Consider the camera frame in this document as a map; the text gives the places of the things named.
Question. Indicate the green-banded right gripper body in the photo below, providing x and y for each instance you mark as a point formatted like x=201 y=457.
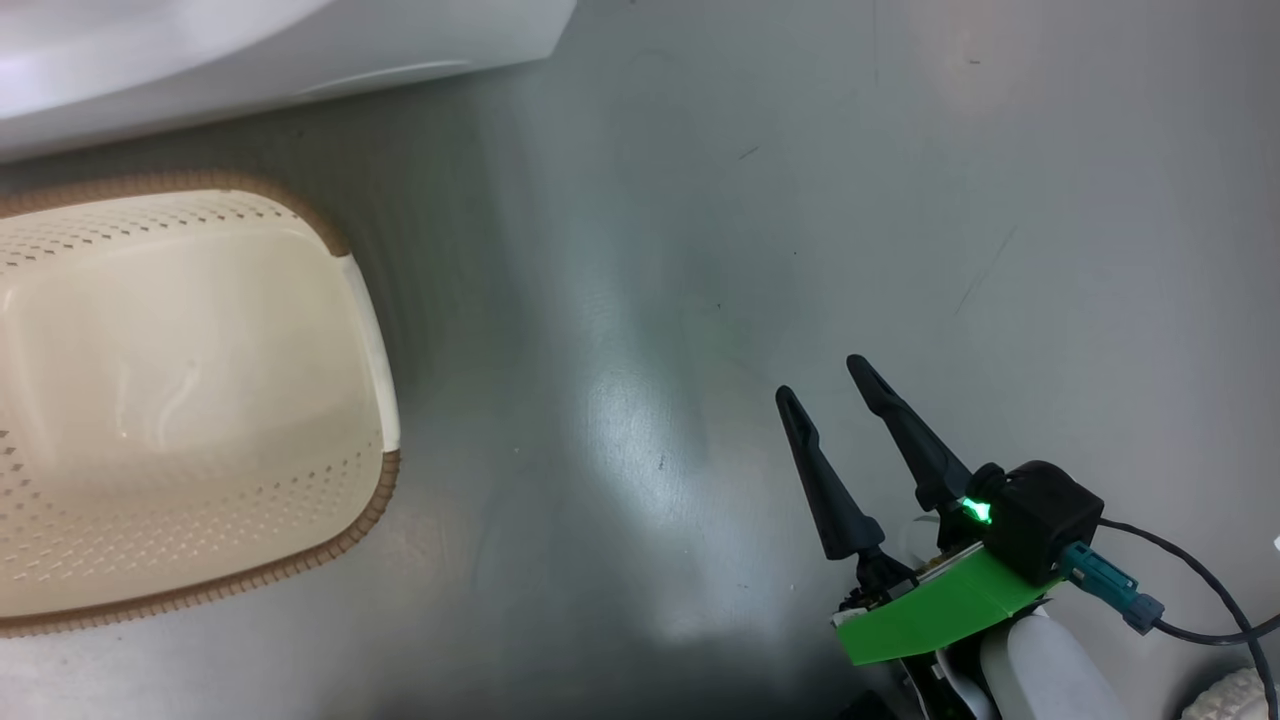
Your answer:
x=930 y=610

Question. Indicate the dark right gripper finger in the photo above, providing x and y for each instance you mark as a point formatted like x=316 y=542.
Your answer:
x=915 y=440
x=830 y=490

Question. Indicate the cream perforated laundry basket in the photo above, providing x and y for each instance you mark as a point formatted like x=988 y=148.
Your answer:
x=180 y=400

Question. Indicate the white washing machine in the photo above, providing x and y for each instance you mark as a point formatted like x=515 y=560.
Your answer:
x=200 y=60

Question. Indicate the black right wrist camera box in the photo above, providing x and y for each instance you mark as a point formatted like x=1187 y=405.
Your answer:
x=1045 y=520

